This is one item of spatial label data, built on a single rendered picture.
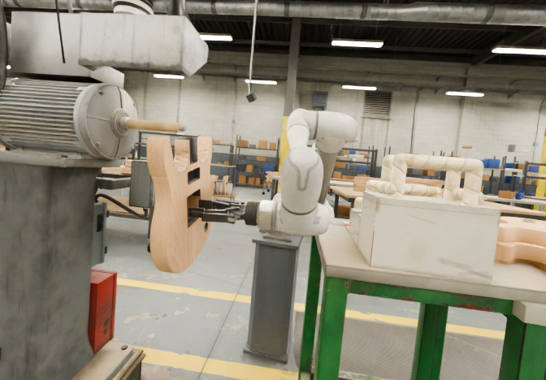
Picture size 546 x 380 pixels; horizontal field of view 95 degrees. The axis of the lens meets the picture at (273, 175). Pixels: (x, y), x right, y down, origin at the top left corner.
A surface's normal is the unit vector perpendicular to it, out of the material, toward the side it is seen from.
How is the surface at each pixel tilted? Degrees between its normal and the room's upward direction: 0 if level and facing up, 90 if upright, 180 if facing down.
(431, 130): 90
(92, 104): 81
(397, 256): 90
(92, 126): 97
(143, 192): 90
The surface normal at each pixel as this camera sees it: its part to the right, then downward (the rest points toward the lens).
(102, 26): -0.10, 0.04
